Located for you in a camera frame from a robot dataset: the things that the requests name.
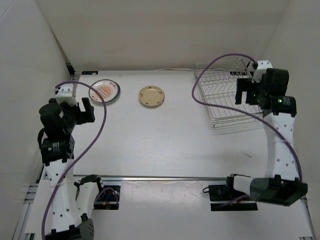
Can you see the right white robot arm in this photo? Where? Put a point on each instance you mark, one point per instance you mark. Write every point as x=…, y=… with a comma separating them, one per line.
x=282, y=182

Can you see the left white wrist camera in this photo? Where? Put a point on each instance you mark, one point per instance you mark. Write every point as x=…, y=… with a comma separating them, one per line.
x=66, y=93

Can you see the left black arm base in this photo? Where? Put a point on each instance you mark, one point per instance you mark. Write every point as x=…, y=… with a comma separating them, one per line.
x=107, y=201

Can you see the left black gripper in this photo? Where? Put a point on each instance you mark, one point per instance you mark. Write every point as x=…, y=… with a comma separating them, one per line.
x=84, y=116

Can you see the orange sunburst plate green rim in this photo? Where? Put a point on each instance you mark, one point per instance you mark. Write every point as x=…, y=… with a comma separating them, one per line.
x=107, y=88

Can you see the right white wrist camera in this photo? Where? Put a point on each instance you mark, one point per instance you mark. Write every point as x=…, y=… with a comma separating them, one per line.
x=262, y=66

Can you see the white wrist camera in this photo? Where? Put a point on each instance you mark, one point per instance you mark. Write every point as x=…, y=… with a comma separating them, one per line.
x=66, y=93
x=262, y=66

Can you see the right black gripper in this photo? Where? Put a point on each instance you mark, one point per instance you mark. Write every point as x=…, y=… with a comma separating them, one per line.
x=245, y=85

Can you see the cream plate floral print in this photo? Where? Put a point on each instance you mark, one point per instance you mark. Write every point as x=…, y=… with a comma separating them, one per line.
x=151, y=96

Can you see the metal wire dish rack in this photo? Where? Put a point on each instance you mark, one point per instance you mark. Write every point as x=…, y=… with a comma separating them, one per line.
x=218, y=86

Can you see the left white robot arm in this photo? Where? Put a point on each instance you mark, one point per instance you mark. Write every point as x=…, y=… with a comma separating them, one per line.
x=67, y=215

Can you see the metal rail bar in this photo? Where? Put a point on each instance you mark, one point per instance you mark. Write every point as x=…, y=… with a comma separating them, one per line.
x=159, y=178

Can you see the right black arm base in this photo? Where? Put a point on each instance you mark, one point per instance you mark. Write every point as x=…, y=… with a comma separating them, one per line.
x=224, y=200

